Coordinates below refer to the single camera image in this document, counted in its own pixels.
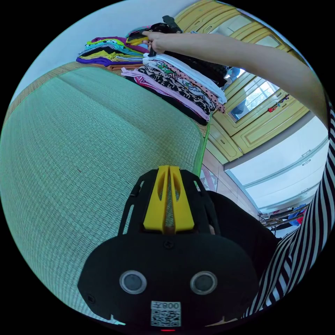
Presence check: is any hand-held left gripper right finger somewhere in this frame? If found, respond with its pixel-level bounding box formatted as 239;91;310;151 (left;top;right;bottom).
169;165;195;233

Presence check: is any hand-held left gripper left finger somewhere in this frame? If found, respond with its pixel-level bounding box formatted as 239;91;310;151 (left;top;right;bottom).
143;165;170;233

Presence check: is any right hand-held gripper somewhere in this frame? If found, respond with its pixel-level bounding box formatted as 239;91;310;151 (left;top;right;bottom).
126;22;184;58

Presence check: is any person's right forearm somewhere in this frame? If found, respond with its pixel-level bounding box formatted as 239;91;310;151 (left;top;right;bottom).
165;33;329;129

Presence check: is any person's right hand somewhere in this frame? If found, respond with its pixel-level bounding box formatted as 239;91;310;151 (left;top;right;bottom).
141;31;169;54

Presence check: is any patterned floor mat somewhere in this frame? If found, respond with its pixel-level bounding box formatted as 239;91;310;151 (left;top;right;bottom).
200;164;219;192

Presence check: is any pile of clothes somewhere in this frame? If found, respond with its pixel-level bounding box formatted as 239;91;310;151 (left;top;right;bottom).
76;25;229;126

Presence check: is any bed with green woven mat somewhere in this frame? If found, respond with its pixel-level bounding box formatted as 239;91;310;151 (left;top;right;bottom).
0;61;212;323

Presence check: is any yellow cupboard with mirror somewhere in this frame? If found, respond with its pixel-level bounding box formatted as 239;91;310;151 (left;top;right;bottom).
173;0;316;166

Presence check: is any person's body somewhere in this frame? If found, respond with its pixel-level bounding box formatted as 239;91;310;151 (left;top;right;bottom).
207;90;335;328

